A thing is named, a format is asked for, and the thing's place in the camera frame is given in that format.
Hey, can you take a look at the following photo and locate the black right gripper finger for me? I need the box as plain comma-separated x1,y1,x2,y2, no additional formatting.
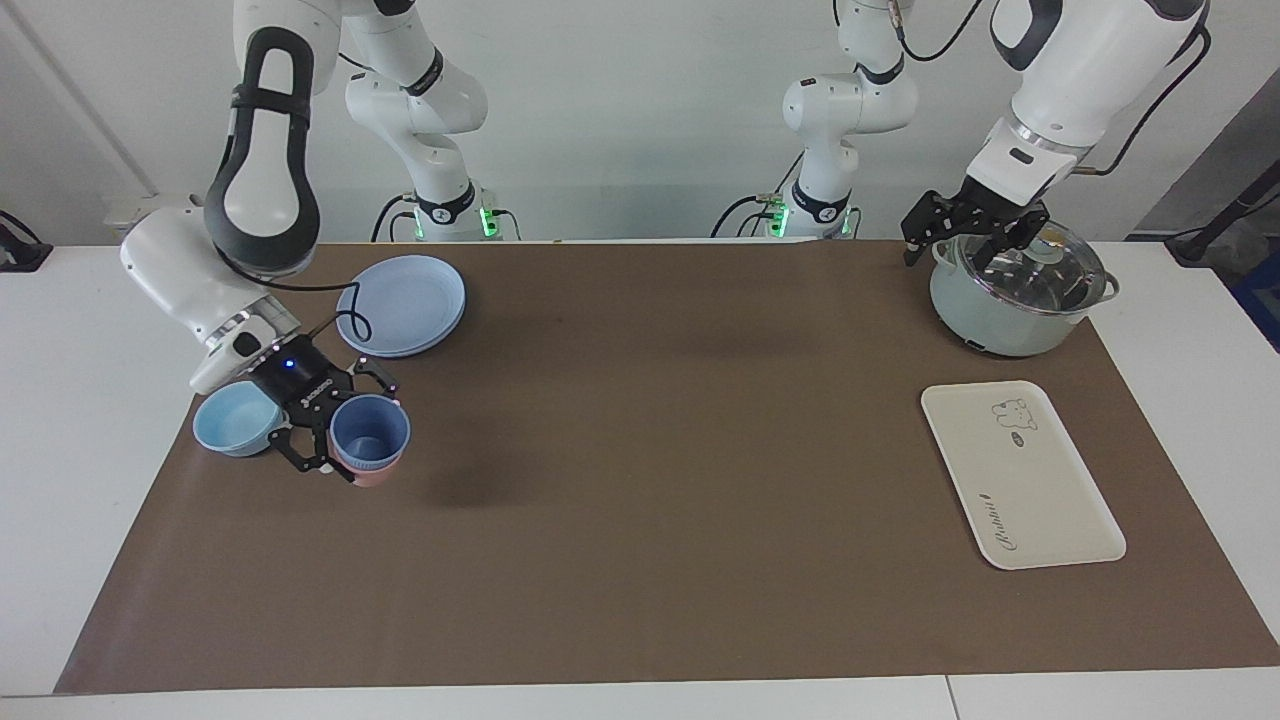
267,404,357,485
344,357,402,407

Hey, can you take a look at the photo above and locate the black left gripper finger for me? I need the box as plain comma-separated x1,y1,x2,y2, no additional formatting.
899,191,967,267
974,204,1052,274

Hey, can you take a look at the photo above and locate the blue ribbed plastic cup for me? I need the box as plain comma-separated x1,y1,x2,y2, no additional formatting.
329,394,412,471

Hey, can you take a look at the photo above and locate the pink plastic cup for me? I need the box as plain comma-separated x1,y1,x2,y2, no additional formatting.
335,455,406,490

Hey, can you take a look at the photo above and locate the cream rabbit print tray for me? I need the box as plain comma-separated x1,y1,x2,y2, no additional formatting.
920,380,1127,571

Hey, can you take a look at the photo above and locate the glass pot lid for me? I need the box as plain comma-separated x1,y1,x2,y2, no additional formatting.
945,222,1109,316

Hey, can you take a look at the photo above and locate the light blue bowl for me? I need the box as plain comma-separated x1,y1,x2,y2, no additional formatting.
192,384,286,458

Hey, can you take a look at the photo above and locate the pale green electric pot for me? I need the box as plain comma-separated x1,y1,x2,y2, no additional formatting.
929,222,1121,358

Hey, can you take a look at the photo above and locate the blue box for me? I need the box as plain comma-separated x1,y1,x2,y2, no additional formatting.
1230,250,1280,353

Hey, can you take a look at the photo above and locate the brown table mat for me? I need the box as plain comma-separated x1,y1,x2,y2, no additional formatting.
53,240,1280,696

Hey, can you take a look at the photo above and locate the black table clamp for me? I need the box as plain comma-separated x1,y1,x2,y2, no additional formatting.
0,210,53,273

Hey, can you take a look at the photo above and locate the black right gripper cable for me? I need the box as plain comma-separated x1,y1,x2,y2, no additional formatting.
220,250,373,347

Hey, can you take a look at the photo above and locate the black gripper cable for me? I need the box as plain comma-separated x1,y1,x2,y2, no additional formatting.
220,250,373,347
1075,25,1214,177

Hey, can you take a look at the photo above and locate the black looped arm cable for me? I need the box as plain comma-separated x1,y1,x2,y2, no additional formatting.
893,0,987,62

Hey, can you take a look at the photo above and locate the black right base cable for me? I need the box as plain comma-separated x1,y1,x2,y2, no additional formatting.
370,193,417,243

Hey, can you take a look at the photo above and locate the black base cable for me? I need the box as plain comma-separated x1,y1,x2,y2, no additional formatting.
710,150,806,239
370,193,417,243

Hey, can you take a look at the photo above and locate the black left base cable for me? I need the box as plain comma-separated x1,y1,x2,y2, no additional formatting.
710,150,806,239

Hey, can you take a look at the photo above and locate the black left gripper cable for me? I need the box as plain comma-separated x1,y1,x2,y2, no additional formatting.
1075,25,1214,177

